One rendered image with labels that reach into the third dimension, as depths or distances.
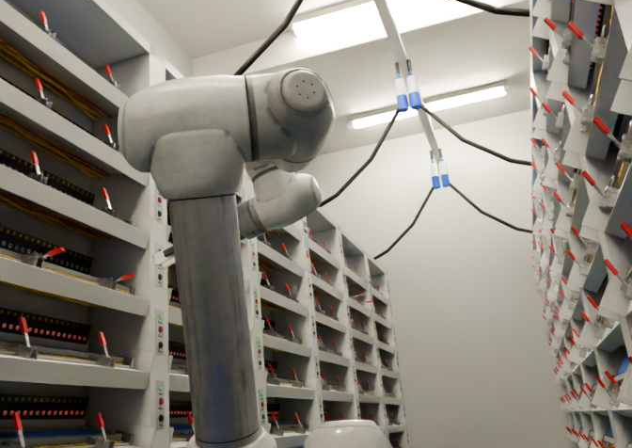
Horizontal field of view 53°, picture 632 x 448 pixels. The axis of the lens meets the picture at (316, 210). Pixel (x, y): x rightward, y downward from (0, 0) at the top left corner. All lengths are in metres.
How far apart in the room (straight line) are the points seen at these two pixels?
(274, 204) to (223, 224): 0.54
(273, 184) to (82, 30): 0.85
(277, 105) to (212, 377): 0.41
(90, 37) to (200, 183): 1.22
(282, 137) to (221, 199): 0.13
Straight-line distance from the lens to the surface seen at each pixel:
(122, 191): 1.96
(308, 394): 2.97
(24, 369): 1.43
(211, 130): 0.91
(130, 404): 1.81
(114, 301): 1.69
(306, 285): 3.13
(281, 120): 0.91
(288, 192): 1.47
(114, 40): 2.08
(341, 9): 3.94
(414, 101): 3.75
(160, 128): 0.92
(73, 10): 1.99
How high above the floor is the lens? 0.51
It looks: 19 degrees up
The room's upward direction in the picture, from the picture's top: 5 degrees counter-clockwise
